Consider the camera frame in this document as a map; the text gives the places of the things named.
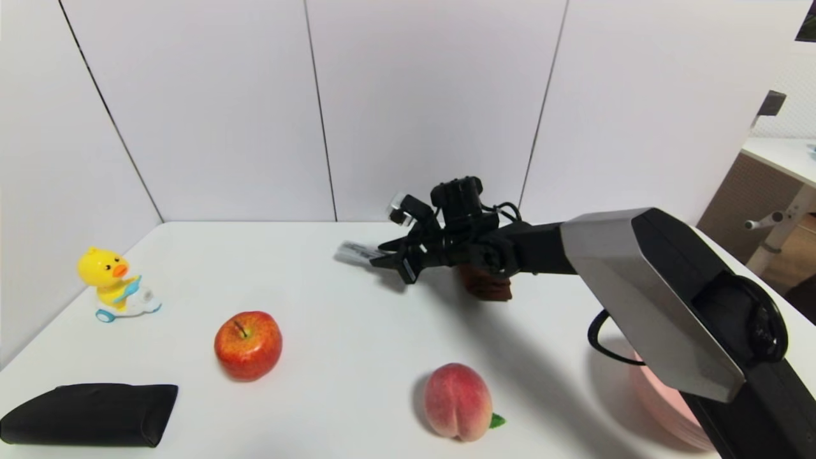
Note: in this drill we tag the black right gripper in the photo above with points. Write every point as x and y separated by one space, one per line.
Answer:
408 264

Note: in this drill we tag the silver packet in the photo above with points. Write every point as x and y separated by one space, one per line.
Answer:
354 252

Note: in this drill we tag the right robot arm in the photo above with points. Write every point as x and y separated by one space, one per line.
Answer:
644 280

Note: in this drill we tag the pink plastic bowl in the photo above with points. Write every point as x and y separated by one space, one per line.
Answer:
663 401

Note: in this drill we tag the folded brown towel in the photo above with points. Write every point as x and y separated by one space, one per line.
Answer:
488 287

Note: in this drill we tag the peach with green leaf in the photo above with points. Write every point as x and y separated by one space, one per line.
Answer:
456 401

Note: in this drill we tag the red apple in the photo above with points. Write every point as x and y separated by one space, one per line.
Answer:
248 346

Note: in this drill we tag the yellow duck scooter toy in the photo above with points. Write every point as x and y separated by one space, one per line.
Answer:
111 280

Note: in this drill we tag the black fabric pouch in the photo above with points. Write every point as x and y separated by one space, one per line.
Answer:
89 414

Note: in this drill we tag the white desk with perforated panel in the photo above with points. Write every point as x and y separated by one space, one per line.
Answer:
758 191

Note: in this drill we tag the black box on pole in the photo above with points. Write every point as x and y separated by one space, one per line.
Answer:
772 102

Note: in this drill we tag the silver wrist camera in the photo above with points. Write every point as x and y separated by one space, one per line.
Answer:
408 209

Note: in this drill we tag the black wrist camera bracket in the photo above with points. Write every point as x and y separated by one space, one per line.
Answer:
458 196

